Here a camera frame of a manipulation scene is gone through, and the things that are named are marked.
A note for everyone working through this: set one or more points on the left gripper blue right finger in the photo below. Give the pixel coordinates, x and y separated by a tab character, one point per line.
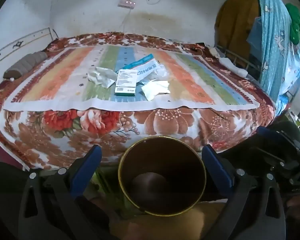
221	177

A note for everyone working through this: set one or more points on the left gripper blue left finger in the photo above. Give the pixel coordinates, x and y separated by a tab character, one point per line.
82	170

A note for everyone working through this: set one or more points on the white medicine box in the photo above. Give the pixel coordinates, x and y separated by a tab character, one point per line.
126	83

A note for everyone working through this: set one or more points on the white Natural wrapper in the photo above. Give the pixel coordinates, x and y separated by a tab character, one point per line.
102	76

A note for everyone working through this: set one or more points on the white tissue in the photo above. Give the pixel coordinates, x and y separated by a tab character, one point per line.
154	88

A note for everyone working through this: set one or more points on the teal white courier bag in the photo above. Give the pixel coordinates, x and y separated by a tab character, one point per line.
144	67

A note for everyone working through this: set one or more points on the clear plastic bag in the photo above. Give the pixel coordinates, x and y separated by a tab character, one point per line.
160	74

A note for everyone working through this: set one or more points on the dark round trash bin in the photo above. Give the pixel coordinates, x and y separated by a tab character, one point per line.
162	176

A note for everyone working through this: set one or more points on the person's right hand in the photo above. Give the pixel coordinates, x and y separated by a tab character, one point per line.
294	207

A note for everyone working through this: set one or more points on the floral red brown blanket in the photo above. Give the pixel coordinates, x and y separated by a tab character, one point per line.
55	113

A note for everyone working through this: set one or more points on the striped rainbow bed mat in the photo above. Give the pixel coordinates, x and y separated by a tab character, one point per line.
61	83

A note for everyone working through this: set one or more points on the green hanging garment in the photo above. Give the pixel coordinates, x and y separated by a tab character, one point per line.
294	13

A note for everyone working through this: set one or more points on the grey rolled pillow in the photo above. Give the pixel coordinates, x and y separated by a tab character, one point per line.
24	65

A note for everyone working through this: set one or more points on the white wooden headboard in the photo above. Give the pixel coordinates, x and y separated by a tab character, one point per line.
30	43

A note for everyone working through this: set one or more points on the mustard yellow hanging garment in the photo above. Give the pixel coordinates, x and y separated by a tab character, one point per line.
234	23

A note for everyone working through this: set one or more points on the metal bed footboard rail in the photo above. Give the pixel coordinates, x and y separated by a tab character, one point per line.
239	61

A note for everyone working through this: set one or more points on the pink wall power strip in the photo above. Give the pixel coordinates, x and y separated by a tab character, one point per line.
128	4

